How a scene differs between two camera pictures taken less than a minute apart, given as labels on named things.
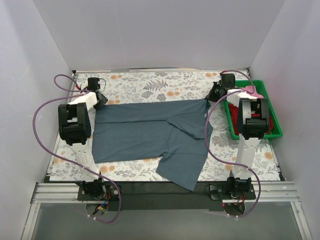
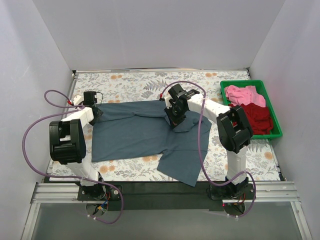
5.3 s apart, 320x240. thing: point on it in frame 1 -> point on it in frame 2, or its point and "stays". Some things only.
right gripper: x=215 y=92 -> x=173 y=121
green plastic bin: x=276 y=131 stays
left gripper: x=101 y=100 -> x=97 y=113
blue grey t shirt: x=178 y=130 stays
